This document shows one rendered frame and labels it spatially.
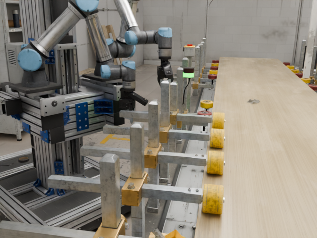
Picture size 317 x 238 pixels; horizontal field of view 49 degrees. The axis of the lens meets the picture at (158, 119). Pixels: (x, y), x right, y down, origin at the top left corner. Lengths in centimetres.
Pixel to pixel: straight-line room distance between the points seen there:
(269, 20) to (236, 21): 84
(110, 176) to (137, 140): 25
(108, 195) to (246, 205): 45
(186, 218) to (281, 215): 54
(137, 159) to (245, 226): 35
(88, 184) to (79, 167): 142
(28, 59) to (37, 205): 102
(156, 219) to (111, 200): 57
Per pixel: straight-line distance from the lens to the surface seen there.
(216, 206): 97
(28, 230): 88
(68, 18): 187
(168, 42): 190
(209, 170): 120
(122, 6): 204
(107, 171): 76
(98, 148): 129
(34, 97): 202
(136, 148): 100
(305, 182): 128
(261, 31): 960
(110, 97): 224
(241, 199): 111
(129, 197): 99
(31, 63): 188
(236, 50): 964
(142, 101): 196
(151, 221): 133
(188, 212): 154
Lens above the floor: 144
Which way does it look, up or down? 17 degrees down
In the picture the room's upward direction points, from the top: straight up
